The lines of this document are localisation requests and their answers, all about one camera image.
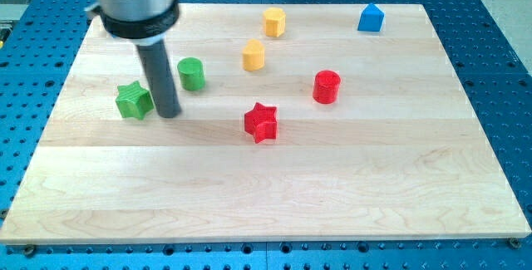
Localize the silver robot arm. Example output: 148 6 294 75
86 0 180 47

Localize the wooden board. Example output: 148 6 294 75
1 4 531 245

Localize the red star block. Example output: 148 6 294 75
244 102 278 144

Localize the red cylinder block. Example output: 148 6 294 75
313 70 341 104

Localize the yellow half-round block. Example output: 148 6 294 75
242 39 265 71

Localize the green cylinder block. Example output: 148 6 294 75
177 57 205 91

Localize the yellow hexagon block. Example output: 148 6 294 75
263 7 286 37

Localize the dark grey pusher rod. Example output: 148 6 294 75
135 40 181 118

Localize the green star block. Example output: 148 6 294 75
115 81 154 120

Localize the blue pentagon block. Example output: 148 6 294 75
357 3 385 32

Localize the blue perforated metal table plate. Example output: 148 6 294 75
1 0 531 269

